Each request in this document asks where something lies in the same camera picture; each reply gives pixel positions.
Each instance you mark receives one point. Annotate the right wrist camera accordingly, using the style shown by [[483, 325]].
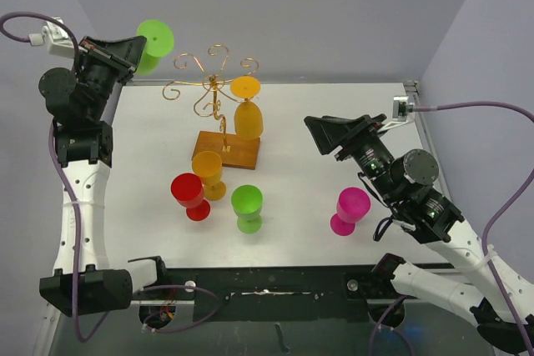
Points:
[[402, 113]]

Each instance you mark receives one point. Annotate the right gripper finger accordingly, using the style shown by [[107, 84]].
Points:
[[325, 142], [331, 124]]

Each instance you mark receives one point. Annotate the magenta wine glass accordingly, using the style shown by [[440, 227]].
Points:
[[353, 204]]

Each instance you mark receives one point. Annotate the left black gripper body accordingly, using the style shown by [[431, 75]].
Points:
[[102, 72]]

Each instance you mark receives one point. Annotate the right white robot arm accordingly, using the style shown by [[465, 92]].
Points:
[[494, 298]]

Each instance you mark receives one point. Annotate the green wine glass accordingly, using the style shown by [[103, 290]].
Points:
[[160, 43], [247, 203]]

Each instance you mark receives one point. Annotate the red wine glass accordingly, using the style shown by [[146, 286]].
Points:
[[188, 191]]

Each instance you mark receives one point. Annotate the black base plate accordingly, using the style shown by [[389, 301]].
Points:
[[293, 294]]

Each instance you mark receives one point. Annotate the gold wire wine glass rack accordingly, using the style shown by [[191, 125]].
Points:
[[218, 103]]

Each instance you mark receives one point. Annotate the orange wine glass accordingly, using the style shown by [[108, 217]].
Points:
[[248, 119], [207, 165]]

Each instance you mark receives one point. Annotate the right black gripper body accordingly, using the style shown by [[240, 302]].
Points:
[[368, 151]]

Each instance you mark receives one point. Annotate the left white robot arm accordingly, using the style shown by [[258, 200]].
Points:
[[82, 281]]

